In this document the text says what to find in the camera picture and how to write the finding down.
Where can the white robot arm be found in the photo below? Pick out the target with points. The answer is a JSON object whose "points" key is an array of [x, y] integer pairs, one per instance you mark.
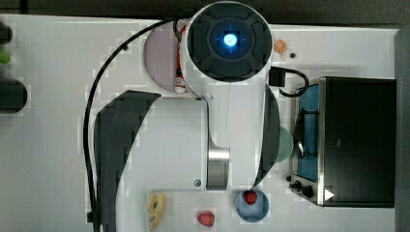
{"points": [[223, 133]]}

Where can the green plastic strainer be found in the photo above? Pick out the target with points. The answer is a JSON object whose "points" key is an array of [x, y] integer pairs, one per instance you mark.
{"points": [[285, 145]]}

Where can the red plush ketchup bottle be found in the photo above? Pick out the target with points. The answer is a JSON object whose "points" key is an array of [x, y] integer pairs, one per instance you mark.
{"points": [[179, 83]]}

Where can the light purple plate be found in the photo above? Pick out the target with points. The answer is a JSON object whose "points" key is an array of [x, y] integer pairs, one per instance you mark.
{"points": [[160, 56]]}

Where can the red strawberry toy in bowl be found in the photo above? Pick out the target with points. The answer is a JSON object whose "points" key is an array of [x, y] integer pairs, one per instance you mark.
{"points": [[250, 197]]}

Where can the yellow banana peel toy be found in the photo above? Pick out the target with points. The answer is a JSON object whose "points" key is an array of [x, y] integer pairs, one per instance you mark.
{"points": [[155, 208]]}

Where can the orange slice toy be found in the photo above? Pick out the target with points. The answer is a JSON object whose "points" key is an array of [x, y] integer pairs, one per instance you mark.
{"points": [[280, 46]]}

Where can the blue bowl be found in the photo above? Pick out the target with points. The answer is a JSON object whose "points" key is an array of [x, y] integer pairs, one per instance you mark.
{"points": [[255, 212]]}

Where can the silver black toaster oven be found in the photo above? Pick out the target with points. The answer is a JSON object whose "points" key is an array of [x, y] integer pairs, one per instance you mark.
{"points": [[344, 142]]}

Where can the black round pan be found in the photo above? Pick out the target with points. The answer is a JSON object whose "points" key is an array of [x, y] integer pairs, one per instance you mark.
{"points": [[13, 95]]}

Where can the green pepper toy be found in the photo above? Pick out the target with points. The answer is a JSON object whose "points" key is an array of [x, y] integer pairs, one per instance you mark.
{"points": [[5, 58]]}

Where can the black power adapter with cord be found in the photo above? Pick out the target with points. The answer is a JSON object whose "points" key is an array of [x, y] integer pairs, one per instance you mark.
{"points": [[277, 79]]}

